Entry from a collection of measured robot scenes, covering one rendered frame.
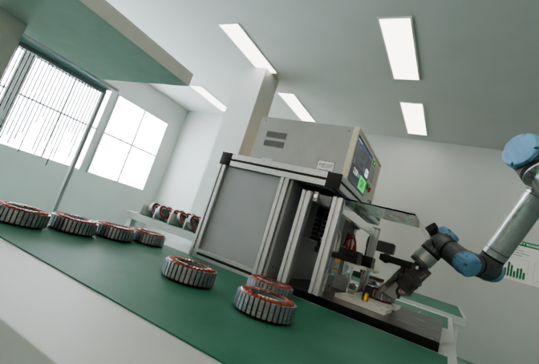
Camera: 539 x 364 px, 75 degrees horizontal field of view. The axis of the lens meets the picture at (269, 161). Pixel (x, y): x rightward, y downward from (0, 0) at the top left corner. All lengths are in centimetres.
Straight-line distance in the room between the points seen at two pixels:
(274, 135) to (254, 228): 39
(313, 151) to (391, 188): 556
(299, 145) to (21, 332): 104
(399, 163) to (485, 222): 165
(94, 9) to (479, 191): 639
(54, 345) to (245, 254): 81
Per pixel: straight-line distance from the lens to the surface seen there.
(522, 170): 129
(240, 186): 118
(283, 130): 133
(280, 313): 64
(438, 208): 664
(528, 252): 663
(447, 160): 685
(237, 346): 49
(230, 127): 545
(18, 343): 40
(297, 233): 107
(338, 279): 144
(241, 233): 115
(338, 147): 123
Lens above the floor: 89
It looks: 11 degrees up
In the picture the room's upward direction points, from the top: 17 degrees clockwise
